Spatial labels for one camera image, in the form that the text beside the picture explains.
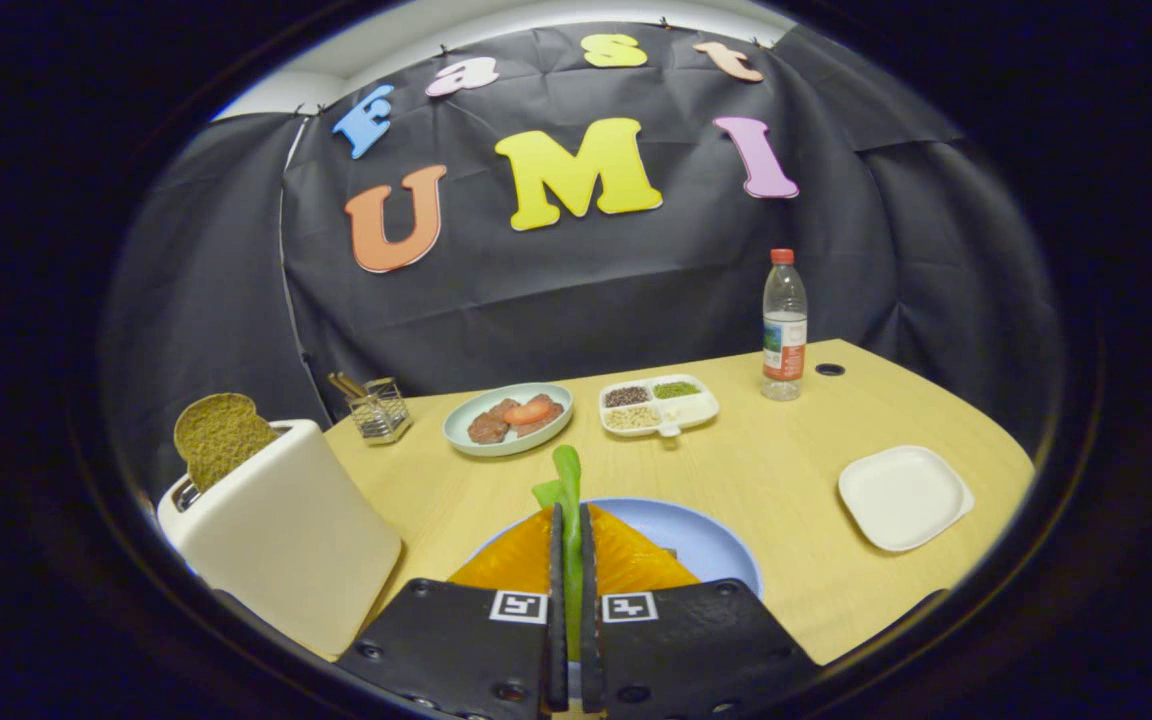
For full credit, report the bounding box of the brown meat piece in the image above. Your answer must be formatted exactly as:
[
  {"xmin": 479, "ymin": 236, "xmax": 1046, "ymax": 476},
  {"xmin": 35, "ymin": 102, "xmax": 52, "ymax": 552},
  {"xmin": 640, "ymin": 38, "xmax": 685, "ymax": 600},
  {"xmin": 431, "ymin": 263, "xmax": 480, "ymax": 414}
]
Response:
[
  {"xmin": 521, "ymin": 393, "xmax": 566, "ymax": 437},
  {"xmin": 467, "ymin": 400, "xmax": 520, "ymax": 445}
]

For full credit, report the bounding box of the black backdrop cloth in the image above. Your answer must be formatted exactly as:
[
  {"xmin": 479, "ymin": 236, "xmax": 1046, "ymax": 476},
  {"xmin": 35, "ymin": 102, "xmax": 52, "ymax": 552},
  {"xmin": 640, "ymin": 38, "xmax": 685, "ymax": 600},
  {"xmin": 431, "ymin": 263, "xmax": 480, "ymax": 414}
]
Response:
[{"xmin": 101, "ymin": 20, "xmax": 1067, "ymax": 501}]

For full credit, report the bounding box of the clear water bottle red cap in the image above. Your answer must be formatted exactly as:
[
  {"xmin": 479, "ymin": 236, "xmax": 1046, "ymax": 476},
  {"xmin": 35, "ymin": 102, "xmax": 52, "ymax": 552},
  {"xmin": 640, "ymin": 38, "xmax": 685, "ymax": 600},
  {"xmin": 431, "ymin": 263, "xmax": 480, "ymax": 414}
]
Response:
[{"xmin": 761, "ymin": 248, "xmax": 809, "ymax": 402}]

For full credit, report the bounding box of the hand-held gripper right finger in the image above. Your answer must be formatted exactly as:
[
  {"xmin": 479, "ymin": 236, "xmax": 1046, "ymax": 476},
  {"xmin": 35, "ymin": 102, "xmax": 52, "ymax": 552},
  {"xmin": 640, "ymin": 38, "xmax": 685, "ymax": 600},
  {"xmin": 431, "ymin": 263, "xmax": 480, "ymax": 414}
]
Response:
[{"xmin": 580, "ymin": 503, "xmax": 822, "ymax": 720}]

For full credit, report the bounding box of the wire metal holder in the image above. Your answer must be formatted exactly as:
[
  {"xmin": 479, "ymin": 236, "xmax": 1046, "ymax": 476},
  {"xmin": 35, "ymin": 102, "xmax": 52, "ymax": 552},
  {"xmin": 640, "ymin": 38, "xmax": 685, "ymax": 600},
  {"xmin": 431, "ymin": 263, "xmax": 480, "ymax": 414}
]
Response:
[{"xmin": 344, "ymin": 376, "xmax": 414, "ymax": 445}]

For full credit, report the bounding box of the blue round plate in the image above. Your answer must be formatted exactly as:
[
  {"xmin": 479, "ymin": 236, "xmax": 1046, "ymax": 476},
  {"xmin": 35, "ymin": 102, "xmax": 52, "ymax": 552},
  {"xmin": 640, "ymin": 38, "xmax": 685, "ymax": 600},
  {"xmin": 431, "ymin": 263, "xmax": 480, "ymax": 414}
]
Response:
[{"xmin": 471, "ymin": 497, "xmax": 765, "ymax": 601}]

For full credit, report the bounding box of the white square plate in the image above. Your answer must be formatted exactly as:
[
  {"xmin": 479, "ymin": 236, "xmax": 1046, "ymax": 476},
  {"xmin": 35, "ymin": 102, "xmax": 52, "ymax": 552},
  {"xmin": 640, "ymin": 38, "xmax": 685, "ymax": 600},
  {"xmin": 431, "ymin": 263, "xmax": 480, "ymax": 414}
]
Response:
[{"xmin": 838, "ymin": 445, "xmax": 975, "ymax": 553}]

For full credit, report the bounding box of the green lettuce leaf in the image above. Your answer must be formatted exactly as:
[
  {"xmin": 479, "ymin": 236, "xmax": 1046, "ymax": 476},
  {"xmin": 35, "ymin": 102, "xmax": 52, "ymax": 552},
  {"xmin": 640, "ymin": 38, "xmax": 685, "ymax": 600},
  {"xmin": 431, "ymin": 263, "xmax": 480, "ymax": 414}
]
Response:
[{"xmin": 533, "ymin": 445, "xmax": 585, "ymax": 661}]

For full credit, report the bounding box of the white toaster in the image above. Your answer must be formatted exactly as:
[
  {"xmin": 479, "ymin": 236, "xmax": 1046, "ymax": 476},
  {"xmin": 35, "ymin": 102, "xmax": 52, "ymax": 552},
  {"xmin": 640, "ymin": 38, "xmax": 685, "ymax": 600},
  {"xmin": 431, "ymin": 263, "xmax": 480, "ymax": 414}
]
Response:
[{"xmin": 156, "ymin": 418, "xmax": 404, "ymax": 661}]

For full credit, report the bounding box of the pale green plate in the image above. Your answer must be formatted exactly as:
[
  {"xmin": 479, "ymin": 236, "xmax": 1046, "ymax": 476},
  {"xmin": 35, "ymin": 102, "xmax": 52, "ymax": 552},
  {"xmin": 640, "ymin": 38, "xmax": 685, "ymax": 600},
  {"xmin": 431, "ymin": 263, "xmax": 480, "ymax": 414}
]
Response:
[{"xmin": 442, "ymin": 382, "xmax": 575, "ymax": 458}]

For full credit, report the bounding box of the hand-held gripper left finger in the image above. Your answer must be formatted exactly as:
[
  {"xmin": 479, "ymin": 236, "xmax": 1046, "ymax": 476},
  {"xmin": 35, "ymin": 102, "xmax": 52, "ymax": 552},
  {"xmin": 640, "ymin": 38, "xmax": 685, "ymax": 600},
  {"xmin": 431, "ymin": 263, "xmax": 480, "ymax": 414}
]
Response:
[{"xmin": 336, "ymin": 503, "xmax": 569, "ymax": 720}]

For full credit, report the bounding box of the white divided seed tray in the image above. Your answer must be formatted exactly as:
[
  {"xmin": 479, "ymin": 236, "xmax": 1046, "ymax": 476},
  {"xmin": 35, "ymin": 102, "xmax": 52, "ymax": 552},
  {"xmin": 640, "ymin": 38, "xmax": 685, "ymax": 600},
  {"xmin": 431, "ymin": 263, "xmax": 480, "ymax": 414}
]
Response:
[{"xmin": 599, "ymin": 374, "xmax": 721, "ymax": 439}]

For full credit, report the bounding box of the brown toasted bread slice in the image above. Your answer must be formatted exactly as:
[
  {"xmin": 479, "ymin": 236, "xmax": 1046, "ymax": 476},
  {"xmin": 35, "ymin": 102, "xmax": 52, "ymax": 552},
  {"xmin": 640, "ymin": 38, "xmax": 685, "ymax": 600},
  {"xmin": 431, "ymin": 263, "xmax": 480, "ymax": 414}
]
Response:
[{"xmin": 173, "ymin": 392, "xmax": 280, "ymax": 493}]

